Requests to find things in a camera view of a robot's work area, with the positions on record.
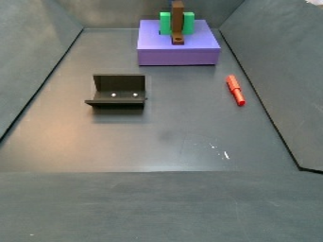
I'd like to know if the red peg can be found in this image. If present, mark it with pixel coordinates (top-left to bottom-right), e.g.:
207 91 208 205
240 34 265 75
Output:
225 75 245 106

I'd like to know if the green right block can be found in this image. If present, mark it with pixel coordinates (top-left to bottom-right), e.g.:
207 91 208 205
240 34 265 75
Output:
183 12 195 35

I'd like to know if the green left block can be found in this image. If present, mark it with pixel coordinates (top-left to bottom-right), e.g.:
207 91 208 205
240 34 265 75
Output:
159 12 172 35

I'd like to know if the green block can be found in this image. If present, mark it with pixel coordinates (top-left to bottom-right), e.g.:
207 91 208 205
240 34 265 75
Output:
183 12 195 35
159 12 172 35

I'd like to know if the purple base block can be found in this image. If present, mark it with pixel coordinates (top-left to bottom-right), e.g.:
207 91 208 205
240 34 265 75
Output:
136 19 221 67

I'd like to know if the black angle fixture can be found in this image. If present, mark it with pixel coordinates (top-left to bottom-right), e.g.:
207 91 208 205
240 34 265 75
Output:
84 74 147 107

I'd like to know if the brown slotted bar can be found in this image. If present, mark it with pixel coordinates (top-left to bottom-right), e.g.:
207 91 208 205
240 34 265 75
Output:
172 0 184 45

